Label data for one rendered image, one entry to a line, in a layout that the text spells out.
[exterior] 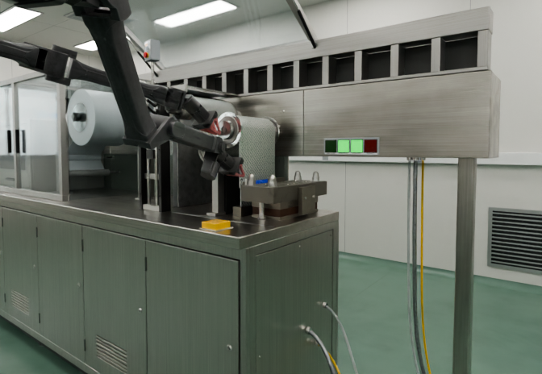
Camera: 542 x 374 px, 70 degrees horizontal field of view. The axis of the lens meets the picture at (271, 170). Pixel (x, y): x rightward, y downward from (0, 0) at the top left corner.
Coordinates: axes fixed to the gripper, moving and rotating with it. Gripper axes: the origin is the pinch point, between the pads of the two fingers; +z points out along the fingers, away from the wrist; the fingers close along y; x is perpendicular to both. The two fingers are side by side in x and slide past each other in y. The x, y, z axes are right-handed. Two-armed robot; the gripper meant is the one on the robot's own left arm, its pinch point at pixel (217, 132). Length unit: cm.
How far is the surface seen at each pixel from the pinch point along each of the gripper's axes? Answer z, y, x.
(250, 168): 17.7, 7.1, -5.3
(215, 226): 2.7, 19.4, -40.1
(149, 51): -24, -49, 38
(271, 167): 29.3, 6.9, 3.4
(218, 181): 12.4, -1.1, -15.6
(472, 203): 63, 82, 7
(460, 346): 98, 76, -39
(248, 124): 6.0, 7.9, 8.4
